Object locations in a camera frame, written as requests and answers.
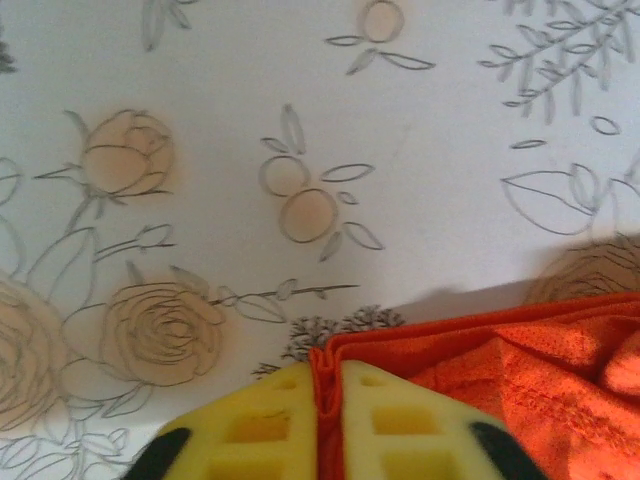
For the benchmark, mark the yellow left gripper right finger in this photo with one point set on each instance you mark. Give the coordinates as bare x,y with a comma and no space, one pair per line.
365,405

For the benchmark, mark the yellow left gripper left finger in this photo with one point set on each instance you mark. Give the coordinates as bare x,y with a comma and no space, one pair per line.
280,405

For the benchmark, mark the orange t-shirt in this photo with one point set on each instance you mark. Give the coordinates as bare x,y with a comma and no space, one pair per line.
550,375

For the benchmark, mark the floral tablecloth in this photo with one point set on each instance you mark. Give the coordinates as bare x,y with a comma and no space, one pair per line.
320,125

